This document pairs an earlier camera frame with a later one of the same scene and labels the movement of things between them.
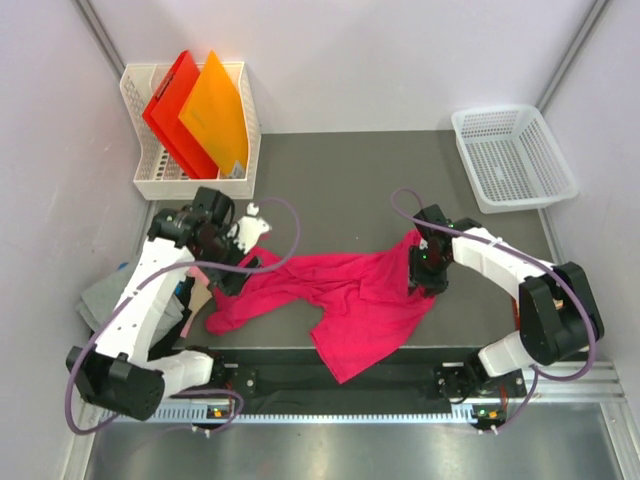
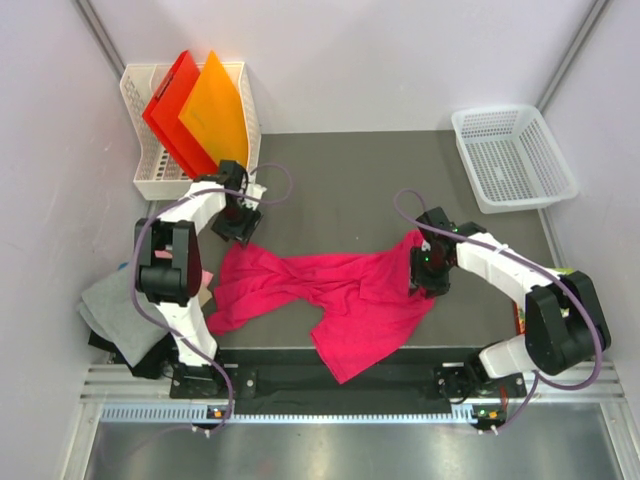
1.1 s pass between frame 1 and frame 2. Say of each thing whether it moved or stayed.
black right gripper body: stayed
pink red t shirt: stayed
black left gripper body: moved
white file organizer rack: stayed
